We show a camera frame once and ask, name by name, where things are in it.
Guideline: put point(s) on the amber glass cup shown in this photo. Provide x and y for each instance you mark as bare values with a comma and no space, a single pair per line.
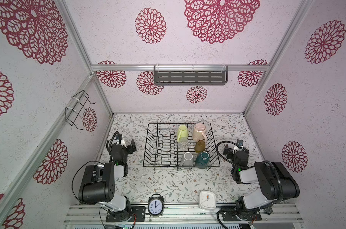
200,146

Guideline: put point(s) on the white square alarm clock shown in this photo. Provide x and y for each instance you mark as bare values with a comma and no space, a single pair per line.
207,200

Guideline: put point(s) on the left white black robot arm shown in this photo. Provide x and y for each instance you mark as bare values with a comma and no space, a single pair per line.
98,182

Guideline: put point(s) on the grey wall shelf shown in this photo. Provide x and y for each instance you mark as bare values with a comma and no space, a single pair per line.
190,78

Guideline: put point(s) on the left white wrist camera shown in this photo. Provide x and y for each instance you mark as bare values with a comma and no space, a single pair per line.
120,140

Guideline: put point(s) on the dark green cream mug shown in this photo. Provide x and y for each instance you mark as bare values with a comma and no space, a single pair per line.
202,159

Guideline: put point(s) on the pink iridescent mug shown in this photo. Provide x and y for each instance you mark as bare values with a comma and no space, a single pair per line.
199,132

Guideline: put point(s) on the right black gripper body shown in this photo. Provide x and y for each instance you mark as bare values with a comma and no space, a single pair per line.
227,151

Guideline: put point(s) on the grey ceramic mug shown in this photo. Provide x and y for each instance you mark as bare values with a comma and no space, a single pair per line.
187,160

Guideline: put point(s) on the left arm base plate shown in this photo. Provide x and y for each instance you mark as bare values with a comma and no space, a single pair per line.
130,214

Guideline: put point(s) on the black wire dish rack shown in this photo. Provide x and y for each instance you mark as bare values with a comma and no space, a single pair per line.
163,151

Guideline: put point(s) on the clear glass cup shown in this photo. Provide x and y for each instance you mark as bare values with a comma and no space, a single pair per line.
183,144

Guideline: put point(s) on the black round alarm clock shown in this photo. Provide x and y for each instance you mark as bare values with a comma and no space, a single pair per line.
156,205

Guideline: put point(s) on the small black round knob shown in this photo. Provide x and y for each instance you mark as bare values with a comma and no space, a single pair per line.
268,210

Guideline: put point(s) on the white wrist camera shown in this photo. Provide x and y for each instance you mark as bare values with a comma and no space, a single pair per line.
120,140
239,144

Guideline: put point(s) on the green ceramic mug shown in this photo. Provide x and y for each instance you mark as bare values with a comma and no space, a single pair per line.
182,132

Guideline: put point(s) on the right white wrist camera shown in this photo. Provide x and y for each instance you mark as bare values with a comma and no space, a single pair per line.
239,144

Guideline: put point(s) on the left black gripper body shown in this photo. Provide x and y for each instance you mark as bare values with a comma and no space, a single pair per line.
130,150

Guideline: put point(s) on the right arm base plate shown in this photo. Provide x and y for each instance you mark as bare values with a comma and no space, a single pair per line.
230,213

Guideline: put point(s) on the black wire wall basket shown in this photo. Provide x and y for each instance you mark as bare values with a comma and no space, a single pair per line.
75,112

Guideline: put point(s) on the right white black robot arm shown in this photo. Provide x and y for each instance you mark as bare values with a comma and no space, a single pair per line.
275,182

